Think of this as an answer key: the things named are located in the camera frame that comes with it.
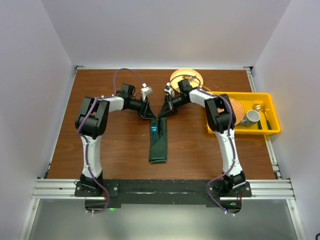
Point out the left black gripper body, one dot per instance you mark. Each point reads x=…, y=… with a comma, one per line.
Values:
x=143, y=106

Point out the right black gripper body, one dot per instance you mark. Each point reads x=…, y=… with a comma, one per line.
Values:
x=174, y=102

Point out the dark green cloth napkin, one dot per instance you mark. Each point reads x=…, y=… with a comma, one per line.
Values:
x=158, y=152

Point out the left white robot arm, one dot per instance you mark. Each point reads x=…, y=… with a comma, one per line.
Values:
x=91, y=124

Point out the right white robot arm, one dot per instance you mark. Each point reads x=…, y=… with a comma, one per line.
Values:
x=220, y=118

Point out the yellow round plate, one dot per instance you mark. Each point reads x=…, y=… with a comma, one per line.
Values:
x=177, y=76

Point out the orange woven coaster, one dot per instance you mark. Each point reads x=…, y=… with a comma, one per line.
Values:
x=238, y=110

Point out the grey mug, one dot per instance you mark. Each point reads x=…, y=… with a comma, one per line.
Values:
x=251, y=117

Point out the gold spoon in bin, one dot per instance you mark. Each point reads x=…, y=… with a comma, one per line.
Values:
x=260, y=108

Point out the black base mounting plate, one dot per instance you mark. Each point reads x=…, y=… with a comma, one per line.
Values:
x=163, y=192

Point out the yellow plastic bin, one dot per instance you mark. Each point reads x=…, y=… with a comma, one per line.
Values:
x=247, y=100

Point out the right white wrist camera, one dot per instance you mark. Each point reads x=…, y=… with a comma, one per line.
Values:
x=169, y=90

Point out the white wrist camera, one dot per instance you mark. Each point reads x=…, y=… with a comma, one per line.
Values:
x=145, y=91
x=169, y=90

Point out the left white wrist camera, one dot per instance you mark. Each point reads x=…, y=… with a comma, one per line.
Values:
x=145, y=91

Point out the dark handled utensil in bin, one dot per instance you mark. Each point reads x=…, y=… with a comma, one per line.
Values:
x=267, y=120

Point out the aluminium frame rail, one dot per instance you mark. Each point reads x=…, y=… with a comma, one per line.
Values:
x=276, y=189

